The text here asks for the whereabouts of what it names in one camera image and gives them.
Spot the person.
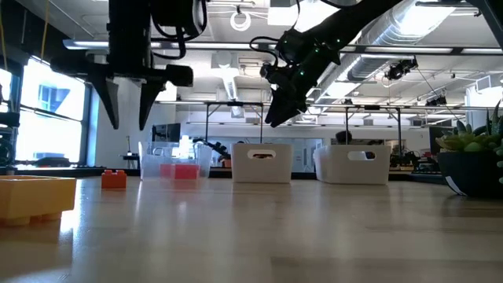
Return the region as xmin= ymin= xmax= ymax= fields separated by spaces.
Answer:
xmin=335 ymin=130 xmax=354 ymax=145

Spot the large bright window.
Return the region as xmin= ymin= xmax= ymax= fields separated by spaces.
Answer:
xmin=0 ymin=57 xmax=86 ymax=164

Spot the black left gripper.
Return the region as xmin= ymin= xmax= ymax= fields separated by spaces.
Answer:
xmin=50 ymin=0 xmax=194 ymax=131

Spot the white plastic bin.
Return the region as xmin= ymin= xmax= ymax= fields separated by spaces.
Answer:
xmin=230 ymin=142 xmax=294 ymax=185
xmin=313 ymin=144 xmax=392 ymax=186

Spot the yellow cable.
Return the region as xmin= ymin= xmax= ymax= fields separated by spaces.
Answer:
xmin=40 ymin=0 xmax=51 ymax=62
xmin=0 ymin=0 xmax=7 ymax=60

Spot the small black side table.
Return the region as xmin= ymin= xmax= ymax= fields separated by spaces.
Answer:
xmin=121 ymin=135 xmax=141 ymax=170

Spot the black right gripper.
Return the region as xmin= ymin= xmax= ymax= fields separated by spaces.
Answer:
xmin=261 ymin=29 xmax=341 ymax=127

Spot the succulent plant in dark pot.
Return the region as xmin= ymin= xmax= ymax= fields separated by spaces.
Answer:
xmin=435 ymin=100 xmax=503 ymax=198

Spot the clear plastic bin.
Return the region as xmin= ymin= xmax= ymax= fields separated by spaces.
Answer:
xmin=138 ymin=141 xmax=214 ymax=181

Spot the long ceiling light bar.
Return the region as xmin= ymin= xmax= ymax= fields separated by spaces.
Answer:
xmin=62 ymin=38 xmax=503 ymax=55

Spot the black ceiling camera mount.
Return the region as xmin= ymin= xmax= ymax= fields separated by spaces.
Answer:
xmin=424 ymin=94 xmax=449 ymax=107
xmin=384 ymin=57 xmax=420 ymax=82

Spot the white coiled cable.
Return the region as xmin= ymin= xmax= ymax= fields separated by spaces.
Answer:
xmin=229 ymin=9 xmax=252 ymax=32

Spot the black background stand frame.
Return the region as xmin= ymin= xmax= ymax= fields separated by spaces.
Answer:
xmin=204 ymin=101 xmax=265 ymax=145
xmin=344 ymin=105 xmax=402 ymax=145

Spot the yellow toy brick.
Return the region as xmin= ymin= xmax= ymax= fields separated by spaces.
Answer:
xmin=0 ymin=175 xmax=78 ymax=228

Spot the black aluminium table frame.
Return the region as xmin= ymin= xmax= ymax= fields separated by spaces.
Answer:
xmin=0 ymin=167 xmax=445 ymax=185

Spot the silver ceiling air duct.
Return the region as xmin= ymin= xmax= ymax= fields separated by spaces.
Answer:
xmin=347 ymin=0 xmax=457 ymax=82

